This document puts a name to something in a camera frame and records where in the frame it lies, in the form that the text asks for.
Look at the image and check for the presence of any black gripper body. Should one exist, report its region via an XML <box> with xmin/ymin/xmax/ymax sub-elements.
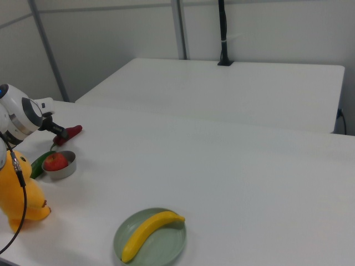
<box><xmin>37</xmin><ymin>114</ymin><xmax>55</xmax><ymax>132</ymax></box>

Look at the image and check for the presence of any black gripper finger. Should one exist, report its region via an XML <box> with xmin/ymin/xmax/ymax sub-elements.
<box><xmin>47</xmin><ymin>121</ymin><xmax>70</xmax><ymax>139</ymax></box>

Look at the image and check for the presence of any red chili pepper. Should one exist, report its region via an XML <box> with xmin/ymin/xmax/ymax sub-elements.
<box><xmin>49</xmin><ymin>125</ymin><xmax>83</xmax><ymax>152</ymax></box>

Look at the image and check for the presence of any light green plastic plate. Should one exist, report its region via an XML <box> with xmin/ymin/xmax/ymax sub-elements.
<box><xmin>113</xmin><ymin>207</ymin><xmax>187</xmax><ymax>266</ymax></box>

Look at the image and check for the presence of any red apple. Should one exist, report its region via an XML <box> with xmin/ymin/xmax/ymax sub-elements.
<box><xmin>44</xmin><ymin>153</ymin><xmax>69</xmax><ymax>172</ymax></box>

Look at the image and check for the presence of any round metal bowl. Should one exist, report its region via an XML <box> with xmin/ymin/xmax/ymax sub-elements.
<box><xmin>41</xmin><ymin>150</ymin><xmax>77</xmax><ymax>181</ymax></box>

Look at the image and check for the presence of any green cucumber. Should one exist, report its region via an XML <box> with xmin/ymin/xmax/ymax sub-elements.
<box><xmin>30</xmin><ymin>151</ymin><xmax>58</xmax><ymax>180</ymax></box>

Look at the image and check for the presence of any orange plush toy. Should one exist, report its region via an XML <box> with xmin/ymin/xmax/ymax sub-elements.
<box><xmin>0</xmin><ymin>149</ymin><xmax>53</xmax><ymax>234</ymax></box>

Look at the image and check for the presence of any yellow banana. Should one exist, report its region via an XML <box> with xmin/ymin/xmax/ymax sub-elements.
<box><xmin>121</xmin><ymin>211</ymin><xmax>186</xmax><ymax>264</ymax></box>

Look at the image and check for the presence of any white adjacent table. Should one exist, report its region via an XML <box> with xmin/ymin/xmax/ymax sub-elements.
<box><xmin>74</xmin><ymin>57</ymin><xmax>346</xmax><ymax>134</ymax></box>

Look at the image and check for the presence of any slanted grey partition post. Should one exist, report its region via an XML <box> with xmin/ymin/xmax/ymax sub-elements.
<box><xmin>27</xmin><ymin>0</ymin><xmax>70</xmax><ymax>103</ymax></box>

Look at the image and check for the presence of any upright grey partition post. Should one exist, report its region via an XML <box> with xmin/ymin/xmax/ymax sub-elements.
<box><xmin>170</xmin><ymin>0</ymin><xmax>191</xmax><ymax>60</ymax></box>

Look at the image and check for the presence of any black camera pole with clamp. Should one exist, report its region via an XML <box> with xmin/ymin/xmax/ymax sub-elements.
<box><xmin>217</xmin><ymin>0</ymin><xmax>235</xmax><ymax>67</ymax></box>

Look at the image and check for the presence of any black cable on table edge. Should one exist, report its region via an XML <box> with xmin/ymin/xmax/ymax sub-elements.
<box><xmin>336</xmin><ymin>109</ymin><xmax>347</xmax><ymax>136</ymax></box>

